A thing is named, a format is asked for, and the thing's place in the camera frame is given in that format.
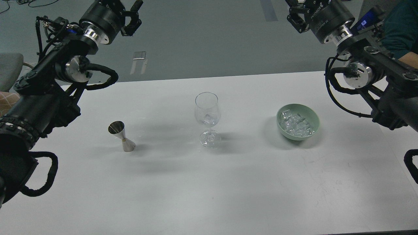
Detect green bowl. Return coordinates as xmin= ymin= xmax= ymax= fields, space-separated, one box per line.
xmin=276 ymin=103 xmax=320 ymax=141

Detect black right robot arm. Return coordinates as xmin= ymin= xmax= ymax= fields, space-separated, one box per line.
xmin=286 ymin=0 xmax=418 ymax=131

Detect person in teal sweater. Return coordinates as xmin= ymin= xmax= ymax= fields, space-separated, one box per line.
xmin=382 ymin=0 xmax=418 ymax=69

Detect metal floor plate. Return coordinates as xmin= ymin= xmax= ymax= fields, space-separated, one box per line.
xmin=132 ymin=51 xmax=146 ymax=60

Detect checkered beige cushion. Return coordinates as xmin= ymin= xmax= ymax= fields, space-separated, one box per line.
xmin=0 ymin=92 xmax=20 ymax=116

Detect grey chair left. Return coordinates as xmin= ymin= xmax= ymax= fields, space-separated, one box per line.
xmin=0 ymin=53 xmax=36 ymax=92

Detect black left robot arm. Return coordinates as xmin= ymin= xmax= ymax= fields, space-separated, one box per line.
xmin=0 ymin=0 xmax=143 ymax=204

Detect clear wine glass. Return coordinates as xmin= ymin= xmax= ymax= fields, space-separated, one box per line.
xmin=194 ymin=92 xmax=221 ymax=148

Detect clear ice cube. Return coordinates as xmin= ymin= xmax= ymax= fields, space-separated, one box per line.
xmin=202 ymin=113 xmax=216 ymax=126

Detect steel cocktail jigger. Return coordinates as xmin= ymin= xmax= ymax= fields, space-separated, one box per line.
xmin=108 ymin=121 xmax=136 ymax=152

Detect black floor cables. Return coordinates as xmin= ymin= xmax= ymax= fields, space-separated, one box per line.
xmin=0 ymin=0 xmax=61 ymax=14

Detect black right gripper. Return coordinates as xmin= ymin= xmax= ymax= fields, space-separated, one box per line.
xmin=285 ymin=0 xmax=354 ymax=44

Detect pile of ice cubes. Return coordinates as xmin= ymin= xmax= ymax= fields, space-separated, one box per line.
xmin=279 ymin=110 xmax=316 ymax=137

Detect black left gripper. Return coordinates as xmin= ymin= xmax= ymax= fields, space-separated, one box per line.
xmin=79 ymin=0 xmax=144 ymax=44

